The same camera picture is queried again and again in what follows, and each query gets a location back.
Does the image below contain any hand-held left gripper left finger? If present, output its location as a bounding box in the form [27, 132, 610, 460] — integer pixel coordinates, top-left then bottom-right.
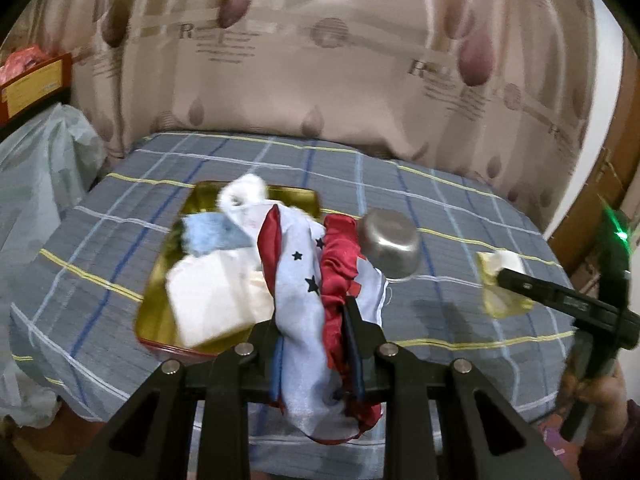
[62, 317, 286, 480]

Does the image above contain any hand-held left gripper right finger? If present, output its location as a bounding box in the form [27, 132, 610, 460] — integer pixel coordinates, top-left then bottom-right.
[340, 296, 573, 480]

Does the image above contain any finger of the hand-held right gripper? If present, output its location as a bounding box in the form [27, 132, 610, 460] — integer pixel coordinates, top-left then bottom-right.
[497, 267, 603, 342]

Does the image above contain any yellow cloth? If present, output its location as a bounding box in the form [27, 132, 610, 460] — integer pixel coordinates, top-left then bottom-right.
[476, 250, 537, 319]

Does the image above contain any red white star cloth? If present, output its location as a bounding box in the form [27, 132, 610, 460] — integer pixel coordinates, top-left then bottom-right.
[256, 204, 389, 444]

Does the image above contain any gold tin tray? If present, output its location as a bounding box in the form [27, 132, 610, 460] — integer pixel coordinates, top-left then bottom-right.
[134, 181, 321, 362]

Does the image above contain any person's right hand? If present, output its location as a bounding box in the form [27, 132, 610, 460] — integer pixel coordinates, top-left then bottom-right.
[580, 372, 636, 458]

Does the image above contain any metal bowl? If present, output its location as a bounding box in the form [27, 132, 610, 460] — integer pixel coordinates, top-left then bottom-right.
[356, 209, 422, 281]

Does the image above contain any light blue cloth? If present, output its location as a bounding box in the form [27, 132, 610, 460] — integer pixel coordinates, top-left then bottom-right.
[180, 212, 252, 257]

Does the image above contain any grey plaid bed sheet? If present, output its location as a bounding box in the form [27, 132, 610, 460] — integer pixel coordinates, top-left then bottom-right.
[10, 130, 577, 477]

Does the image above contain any white fluffy sock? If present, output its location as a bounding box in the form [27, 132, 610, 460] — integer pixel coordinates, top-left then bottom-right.
[217, 174, 269, 222]

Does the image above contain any beige patterned curtain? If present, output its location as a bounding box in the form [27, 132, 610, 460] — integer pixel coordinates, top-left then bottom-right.
[30, 0, 617, 233]

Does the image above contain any orange cardboard box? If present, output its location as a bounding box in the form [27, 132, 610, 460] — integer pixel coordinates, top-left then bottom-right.
[0, 52, 74, 129]

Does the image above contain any red plastic bag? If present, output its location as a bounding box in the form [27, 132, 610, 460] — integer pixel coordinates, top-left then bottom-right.
[0, 44, 54, 86]

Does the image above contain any wooden door frame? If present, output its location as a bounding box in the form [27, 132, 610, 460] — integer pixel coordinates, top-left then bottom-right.
[547, 30, 640, 291]

